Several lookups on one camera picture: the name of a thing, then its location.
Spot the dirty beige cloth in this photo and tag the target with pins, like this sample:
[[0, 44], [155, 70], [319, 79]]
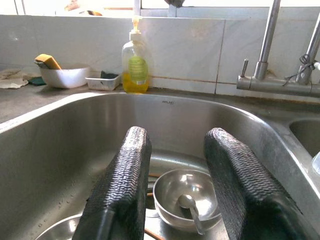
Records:
[[11, 80]]

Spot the clear glass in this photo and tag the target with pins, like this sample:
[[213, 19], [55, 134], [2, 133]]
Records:
[[317, 162]]

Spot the stainless steel spoon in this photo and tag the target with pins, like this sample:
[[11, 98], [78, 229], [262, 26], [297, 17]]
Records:
[[186, 201]]

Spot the white plastic faucet piece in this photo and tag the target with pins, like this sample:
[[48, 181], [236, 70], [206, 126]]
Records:
[[317, 65]]

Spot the large stainless steel bowl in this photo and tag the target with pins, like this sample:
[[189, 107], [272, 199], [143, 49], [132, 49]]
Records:
[[62, 230]]

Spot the stainless steel double sink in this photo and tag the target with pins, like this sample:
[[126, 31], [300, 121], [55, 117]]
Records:
[[75, 130]]

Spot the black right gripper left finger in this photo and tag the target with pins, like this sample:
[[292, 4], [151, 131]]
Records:
[[122, 180]]

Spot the clear plastic tray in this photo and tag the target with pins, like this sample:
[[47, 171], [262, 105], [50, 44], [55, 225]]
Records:
[[102, 83]]

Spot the brown wooden chopstick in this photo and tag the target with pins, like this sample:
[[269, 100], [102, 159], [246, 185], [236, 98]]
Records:
[[153, 234], [153, 175], [150, 194]]

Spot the white plastic bowl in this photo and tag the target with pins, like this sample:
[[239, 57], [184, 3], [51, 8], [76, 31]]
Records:
[[65, 77]]

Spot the yellow sponge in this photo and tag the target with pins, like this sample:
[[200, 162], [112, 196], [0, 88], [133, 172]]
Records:
[[48, 61]]

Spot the small stainless steel bowl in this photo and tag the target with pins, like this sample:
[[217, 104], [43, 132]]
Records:
[[172, 185]]

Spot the dark green scouring pad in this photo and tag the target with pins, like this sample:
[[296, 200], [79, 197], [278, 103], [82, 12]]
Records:
[[37, 81], [108, 75]]

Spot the yellow dish soap pump bottle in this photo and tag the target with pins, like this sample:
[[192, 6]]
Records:
[[135, 86]]

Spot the grey metal faucet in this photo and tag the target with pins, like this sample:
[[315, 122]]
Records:
[[275, 86]]

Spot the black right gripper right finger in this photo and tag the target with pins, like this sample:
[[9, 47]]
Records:
[[242, 185]]

